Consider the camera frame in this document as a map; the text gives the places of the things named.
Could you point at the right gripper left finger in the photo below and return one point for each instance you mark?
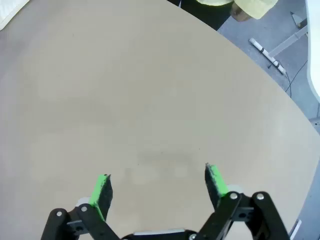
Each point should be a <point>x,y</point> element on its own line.
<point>100,195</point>

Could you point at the person in yellow shirt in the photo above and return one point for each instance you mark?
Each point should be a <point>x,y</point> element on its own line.
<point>205,12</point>

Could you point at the white side table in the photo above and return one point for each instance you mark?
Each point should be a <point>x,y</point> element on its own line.
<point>313,37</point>

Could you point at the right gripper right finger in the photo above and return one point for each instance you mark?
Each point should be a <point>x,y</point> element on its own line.
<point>217,185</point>

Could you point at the person's left forearm yellow sleeve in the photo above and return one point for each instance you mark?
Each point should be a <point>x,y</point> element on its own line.
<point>257,7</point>

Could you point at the person's left hand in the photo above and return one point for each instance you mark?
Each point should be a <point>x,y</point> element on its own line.
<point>238,14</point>

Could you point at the cream plastic shopping basket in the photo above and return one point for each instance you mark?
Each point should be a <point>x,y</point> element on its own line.
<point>7,10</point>

